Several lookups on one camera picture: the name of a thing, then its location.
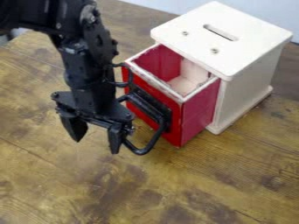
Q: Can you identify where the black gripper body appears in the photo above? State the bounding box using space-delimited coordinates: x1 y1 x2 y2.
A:
52 43 134 129

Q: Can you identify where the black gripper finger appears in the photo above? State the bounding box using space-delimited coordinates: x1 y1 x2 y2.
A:
107 122 135 154
60 113 88 142

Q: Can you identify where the black metal drawer handle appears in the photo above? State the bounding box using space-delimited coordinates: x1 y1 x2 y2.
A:
118 84 172 156

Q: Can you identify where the red wooden drawer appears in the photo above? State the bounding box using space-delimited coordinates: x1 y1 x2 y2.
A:
126 44 220 147

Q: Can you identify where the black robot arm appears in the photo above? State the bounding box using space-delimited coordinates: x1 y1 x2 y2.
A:
0 0 134 154

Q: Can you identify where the white wooden box cabinet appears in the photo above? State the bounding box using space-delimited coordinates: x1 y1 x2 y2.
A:
151 1 292 134

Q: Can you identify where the black cable loop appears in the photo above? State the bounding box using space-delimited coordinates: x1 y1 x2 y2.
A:
103 62 135 88

